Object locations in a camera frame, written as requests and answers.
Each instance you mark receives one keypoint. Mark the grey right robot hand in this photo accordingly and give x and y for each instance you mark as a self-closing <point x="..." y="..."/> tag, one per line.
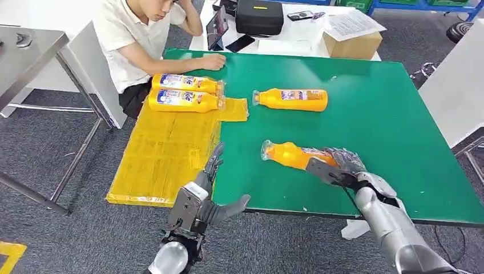
<point x="349" y="160"/>

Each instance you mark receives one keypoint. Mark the person's right hand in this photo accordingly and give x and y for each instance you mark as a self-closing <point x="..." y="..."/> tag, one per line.
<point x="213" y="62"/>

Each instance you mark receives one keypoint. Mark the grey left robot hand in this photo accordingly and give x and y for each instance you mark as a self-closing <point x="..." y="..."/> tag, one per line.
<point x="217" y="211"/>

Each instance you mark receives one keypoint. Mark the orange drink bottle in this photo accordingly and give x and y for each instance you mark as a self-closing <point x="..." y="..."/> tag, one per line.
<point x="291" y="102"/>
<point x="181" y="102"/>
<point x="181" y="82"/>
<point x="287" y="155"/>

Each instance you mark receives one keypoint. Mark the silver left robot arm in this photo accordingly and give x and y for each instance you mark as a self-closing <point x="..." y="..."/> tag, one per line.
<point x="172" y="259"/>

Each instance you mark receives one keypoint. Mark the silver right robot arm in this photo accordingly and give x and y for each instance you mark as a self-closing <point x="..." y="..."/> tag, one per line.
<point x="393" y="227"/>

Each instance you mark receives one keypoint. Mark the black smartphone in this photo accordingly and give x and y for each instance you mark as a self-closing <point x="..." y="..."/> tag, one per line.
<point x="240" y="43"/>

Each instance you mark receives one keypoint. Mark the black tablet on stand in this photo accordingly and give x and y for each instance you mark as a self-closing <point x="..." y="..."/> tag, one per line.
<point x="216" y="28"/>

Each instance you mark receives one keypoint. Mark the green table mat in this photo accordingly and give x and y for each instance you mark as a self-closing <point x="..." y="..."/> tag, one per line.
<point x="378" y="132"/>

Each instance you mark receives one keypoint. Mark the black carrying case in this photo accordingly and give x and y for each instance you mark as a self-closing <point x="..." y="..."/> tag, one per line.
<point x="259" y="19"/>

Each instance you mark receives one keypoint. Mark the yellow sheet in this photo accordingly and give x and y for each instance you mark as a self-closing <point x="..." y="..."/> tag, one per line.
<point x="166" y="155"/>

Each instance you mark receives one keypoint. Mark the white table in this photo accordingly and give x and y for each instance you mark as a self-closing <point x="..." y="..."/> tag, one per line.
<point x="295" y="41"/>

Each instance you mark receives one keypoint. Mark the person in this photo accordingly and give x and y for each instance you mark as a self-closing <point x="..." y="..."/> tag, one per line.
<point x="124" y="34"/>

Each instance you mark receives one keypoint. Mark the small black handheld device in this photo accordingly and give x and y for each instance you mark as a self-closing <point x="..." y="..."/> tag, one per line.
<point x="300" y="15"/>

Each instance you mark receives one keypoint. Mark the brown cardboard box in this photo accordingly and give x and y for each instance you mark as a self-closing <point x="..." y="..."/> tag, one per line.
<point x="353" y="48"/>

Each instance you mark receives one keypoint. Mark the chair base with castors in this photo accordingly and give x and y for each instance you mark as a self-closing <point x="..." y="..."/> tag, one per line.
<point x="425" y="73"/>

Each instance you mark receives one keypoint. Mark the bunch of keys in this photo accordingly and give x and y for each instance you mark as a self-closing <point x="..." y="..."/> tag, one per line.
<point x="319" y="15"/>

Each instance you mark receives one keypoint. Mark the white panel with metal foot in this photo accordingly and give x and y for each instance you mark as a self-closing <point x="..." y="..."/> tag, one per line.
<point x="94" y="79"/>

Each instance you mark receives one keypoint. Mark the large white panel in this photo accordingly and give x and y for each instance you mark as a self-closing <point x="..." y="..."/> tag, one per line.
<point x="453" y="94"/>

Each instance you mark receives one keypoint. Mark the printed paper sheets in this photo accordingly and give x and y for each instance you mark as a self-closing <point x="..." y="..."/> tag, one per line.
<point x="351" y="24"/>

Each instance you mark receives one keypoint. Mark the black round stool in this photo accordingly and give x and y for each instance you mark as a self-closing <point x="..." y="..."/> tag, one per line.
<point x="459" y="32"/>

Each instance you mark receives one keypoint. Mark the steel table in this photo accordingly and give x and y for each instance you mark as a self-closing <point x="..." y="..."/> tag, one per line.
<point x="22" y="60"/>

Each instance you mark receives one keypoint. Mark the round grey metal object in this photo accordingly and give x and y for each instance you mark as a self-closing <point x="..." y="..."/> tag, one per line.
<point x="24" y="39"/>

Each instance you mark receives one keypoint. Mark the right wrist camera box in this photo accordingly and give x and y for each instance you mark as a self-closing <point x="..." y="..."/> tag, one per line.
<point x="319" y="170"/>

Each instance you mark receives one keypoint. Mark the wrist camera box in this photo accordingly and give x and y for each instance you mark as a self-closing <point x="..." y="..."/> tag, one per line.
<point x="319" y="170"/>
<point x="185" y="210"/>

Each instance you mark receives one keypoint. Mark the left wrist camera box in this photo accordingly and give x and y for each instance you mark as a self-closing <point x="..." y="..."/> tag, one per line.
<point x="185" y="210"/>

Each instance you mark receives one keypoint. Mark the blue metal shelf frame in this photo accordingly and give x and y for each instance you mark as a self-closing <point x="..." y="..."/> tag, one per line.
<point x="423" y="7"/>

